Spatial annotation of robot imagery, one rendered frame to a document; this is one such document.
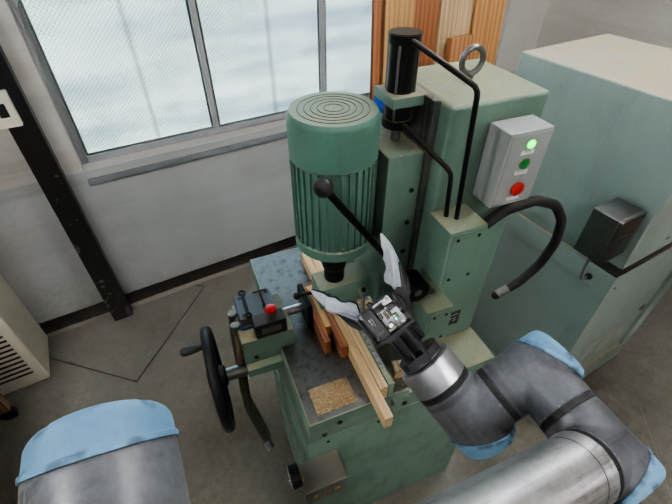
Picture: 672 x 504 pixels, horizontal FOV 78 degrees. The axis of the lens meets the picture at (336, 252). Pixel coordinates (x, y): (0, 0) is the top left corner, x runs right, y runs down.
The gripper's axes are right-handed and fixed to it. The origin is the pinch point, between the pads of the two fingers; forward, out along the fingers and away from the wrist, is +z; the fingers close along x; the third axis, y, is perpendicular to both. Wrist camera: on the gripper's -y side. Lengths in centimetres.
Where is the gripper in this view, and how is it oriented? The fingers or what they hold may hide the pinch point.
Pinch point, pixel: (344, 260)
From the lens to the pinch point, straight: 69.4
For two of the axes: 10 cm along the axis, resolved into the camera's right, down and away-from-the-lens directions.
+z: -6.3, -7.7, 0.8
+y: -1.7, 0.4, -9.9
